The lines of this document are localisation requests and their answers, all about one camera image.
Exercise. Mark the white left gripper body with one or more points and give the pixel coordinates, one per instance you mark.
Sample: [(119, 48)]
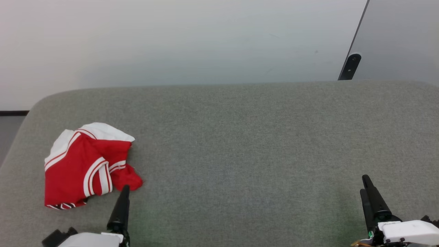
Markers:
[(89, 240)]

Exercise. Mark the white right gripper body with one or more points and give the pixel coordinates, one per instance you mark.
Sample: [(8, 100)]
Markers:
[(408, 231)]

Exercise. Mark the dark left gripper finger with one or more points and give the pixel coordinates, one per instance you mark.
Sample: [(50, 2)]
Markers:
[(120, 212)]

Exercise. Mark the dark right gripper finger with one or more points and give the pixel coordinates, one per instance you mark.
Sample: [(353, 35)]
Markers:
[(367, 209), (377, 200)]

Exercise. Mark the red white basketball jersey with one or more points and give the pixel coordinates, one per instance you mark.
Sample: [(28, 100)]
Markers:
[(73, 164)]

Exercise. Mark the grey fabric sofa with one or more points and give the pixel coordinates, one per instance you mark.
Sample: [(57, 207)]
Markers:
[(240, 144)]

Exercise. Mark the black baseboard strip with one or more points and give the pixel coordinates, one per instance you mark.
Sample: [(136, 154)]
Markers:
[(13, 113)]

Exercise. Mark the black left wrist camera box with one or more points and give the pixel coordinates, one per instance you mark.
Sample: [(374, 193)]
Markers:
[(56, 237)]

